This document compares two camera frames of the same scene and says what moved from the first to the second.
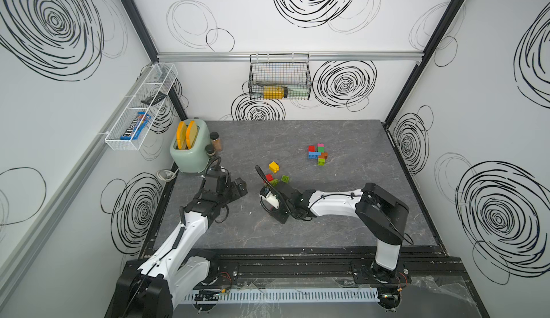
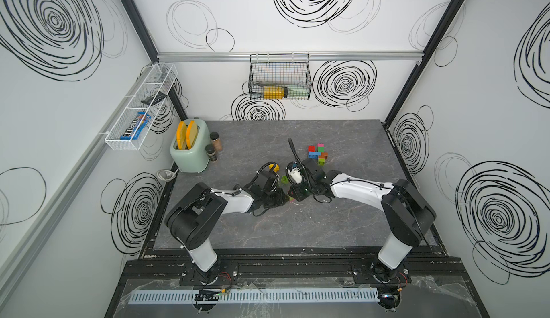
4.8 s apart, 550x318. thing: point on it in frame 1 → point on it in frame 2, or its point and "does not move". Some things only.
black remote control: (158, 97) does not move
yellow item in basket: (273, 92) does not move
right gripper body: (282, 210) → (305, 189)
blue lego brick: (314, 155) does not move
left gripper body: (230, 193) → (272, 199)
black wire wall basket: (280, 76) does not move
